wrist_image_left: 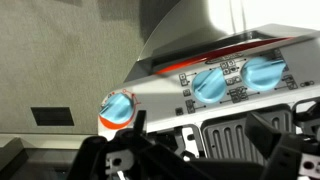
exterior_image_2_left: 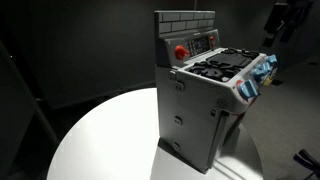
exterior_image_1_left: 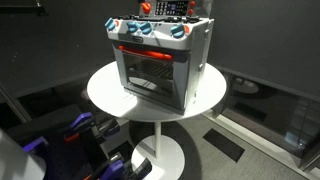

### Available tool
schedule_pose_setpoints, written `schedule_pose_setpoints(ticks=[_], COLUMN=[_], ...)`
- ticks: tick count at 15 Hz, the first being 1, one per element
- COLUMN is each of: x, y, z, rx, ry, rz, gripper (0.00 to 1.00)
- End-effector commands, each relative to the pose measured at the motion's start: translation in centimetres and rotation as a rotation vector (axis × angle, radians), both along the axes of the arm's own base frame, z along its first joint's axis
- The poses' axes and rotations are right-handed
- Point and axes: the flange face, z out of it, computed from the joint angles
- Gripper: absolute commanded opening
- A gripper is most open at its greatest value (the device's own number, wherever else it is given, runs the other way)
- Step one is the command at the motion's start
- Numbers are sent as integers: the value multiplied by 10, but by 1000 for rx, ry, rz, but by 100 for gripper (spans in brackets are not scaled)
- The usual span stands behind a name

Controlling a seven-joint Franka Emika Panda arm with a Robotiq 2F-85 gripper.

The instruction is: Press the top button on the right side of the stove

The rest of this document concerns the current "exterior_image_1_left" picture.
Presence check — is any grey white toy stove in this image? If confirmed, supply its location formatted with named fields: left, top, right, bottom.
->
left=104, top=0, right=215, bottom=116

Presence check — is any blue stove knob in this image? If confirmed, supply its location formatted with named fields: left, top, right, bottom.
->
left=170, top=23, right=187, bottom=39
left=104, top=17, right=117, bottom=32
left=138, top=21, right=154, bottom=36
left=126, top=20, right=140, bottom=34

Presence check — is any black keypad display panel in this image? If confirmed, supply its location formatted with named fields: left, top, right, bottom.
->
left=154, top=0, right=190, bottom=17

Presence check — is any orange round panel knob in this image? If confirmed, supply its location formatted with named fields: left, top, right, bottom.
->
left=140, top=2, right=152, bottom=15

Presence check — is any purple black spring clamp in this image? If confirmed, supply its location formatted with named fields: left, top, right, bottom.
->
left=63, top=111, right=121, bottom=145
left=83, top=152, right=153, bottom=180
left=21, top=135, right=50, bottom=155

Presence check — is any black mounting platform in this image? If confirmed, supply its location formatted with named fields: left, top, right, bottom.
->
left=6, top=103, right=116, bottom=180

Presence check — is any orange oven door handle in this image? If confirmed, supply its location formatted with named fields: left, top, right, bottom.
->
left=117, top=44, right=175, bottom=62

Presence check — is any white round pedestal table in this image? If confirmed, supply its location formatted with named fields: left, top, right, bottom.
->
left=86, top=60, right=228, bottom=180

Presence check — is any black wall shelf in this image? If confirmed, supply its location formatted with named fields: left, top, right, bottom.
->
left=0, top=0, right=48, bottom=17

